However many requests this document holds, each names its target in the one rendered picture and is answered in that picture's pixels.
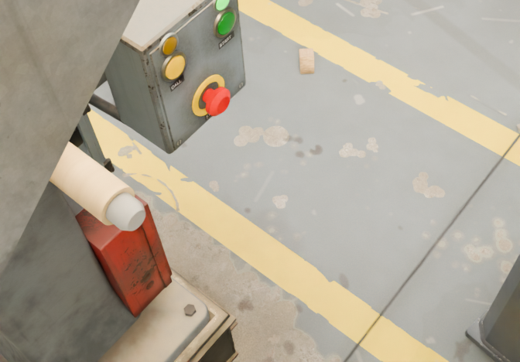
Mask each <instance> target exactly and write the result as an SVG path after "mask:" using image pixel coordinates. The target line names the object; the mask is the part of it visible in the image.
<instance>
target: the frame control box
mask: <svg viewBox="0 0 520 362"><path fill-rule="evenodd" d="M227 12H232V13H233V14H234V25H233V27H232V28H231V30H230V31H229V32H228V33H227V34H225V35H221V34H219V33H218V31H217V27H218V23H219V22H220V20H221V18H222V16H223V15H224V14H225V13H227ZM171 32H174V33H175V34H176V35H177V36H178V39H179V43H178V46H177V48H176V50H175V52H174V53H173V54H172V55H170V56H168V57H164V56H161V55H160V54H159V44H160V42H161V41H162V39H163V37H164V36H165V35H167V34H168V33H171ZM179 55H181V56H182V57H183V58H184V60H185V65H184V68H183V71H182V73H181V74H180V75H179V76H178V77H177V78H175V79H169V78H168V77H166V68H167V66H168V64H169V62H170V61H171V59H172V58H174V57H175V56H179ZM104 73H105V76H106V78H107V81H108V85H109V87H110V90H111V93H112V96H113V98H114V101H115V105H116V106H115V105H113V104H112V103H110V102H108V101H106V100H105V99H103V98H102V97H99V96H98V95H96V94H94V93H93V94H92V96H91V99H90V100H89V102H88V104H91V105H92V106H94V107H96V108H97V109H99V110H101V111H103V112H104V113H106V114H108V115H110V116H112V117H113V118H115V119H117V120H118V121H120V122H121V123H123V124H125V125H127V126H128V127H130V128H132V129H133V130H134V131H136V132H138V133H139V134H140V135H141V136H143V137H144V138H146V139H148V140H149V141H150V142H151V143H153V144H154V145H156V146H157V147H159V148H160V149H162V150H163V151H164V152H166V153H167V154H171V153H173V152H174V151H176V150H177V149H178V148H179V147H180V146H181V145H182V144H183V143H184V142H185V141H186V140H187V139H188V138H189V137H190V136H191V135H193V134H194V133H195V132H196V131H197V130H198V129H199V128H200V127H201V126H202V125H203V124H205V123H206V122H207V121H208V120H209V119H210V118H211V117H212V116H211V115H210V114H208V113H207V112H206V103H205V102H204V101H203V95H204V93H205V92H206V91H207V90H208V89H210V88H212V89H213V90H216V89H217V88H219V87H225V88H226V89H228V90H229V91H230V94H231V96H230V99H232V98H233V96H235V95H236V93H237V92H239V91H240V90H241V89H242V88H243V87H244V86H245V83H246V78H245V63H244V55H243V47H242V39H241V24H240V16H239V8H238V0H230V1H229V4H228V6H227V8H226V9H225V10H224V11H222V12H215V11H214V9H213V0H140V1H139V3H138V5H137V7H136V9H135V11H134V13H133V15H132V17H131V19H130V21H129V23H128V25H127V27H126V29H125V31H124V33H123V35H122V37H121V39H120V41H119V43H118V45H117V47H116V49H115V51H114V53H113V55H112V57H111V59H110V61H109V63H108V65H107V66H106V68H105V70H104Z"/></svg>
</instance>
